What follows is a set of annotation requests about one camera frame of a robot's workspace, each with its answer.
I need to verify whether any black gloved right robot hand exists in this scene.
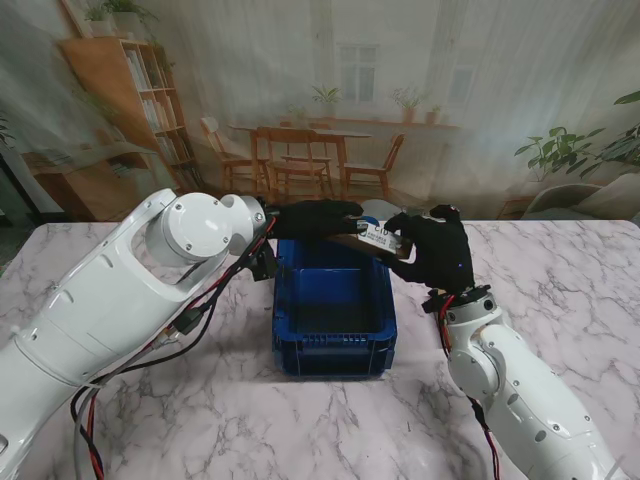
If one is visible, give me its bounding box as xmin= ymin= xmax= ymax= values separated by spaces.
xmin=384 ymin=203 xmax=475 ymax=297

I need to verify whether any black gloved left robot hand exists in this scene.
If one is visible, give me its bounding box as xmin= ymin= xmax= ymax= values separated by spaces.
xmin=272 ymin=198 xmax=365 ymax=242

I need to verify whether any small cardboard package with label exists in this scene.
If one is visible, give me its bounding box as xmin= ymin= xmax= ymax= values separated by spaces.
xmin=327 ymin=215 xmax=416 ymax=265

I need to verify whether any blue plastic turnover box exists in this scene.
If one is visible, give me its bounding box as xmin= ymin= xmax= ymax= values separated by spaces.
xmin=272 ymin=214 xmax=399 ymax=384

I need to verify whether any printed room scene backdrop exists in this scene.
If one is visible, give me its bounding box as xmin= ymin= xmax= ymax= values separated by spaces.
xmin=0 ymin=0 xmax=640 ymax=225

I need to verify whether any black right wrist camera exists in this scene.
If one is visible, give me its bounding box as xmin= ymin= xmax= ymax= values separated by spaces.
xmin=421 ymin=287 xmax=455 ymax=316

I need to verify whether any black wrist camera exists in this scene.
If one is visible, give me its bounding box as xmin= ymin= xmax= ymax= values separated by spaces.
xmin=251 ymin=243 xmax=280 ymax=283
xmin=421 ymin=287 xmax=455 ymax=316

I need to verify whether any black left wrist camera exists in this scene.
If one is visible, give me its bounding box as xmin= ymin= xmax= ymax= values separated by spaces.
xmin=251 ymin=243 xmax=280 ymax=283

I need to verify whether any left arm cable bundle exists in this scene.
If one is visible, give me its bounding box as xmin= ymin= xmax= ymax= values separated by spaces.
xmin=69 ymin=219 xmax=281 ymax=480

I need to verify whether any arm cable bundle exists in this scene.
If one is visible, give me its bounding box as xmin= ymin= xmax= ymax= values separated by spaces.
xmin=69 ymin=219 xmax=281 ymax=480
xmin=437 ymin=294 xmax=501 ymax=480

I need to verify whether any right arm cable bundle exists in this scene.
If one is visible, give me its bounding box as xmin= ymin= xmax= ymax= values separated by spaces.
xmin=437 ymin=294 xmax=501 ymax=480

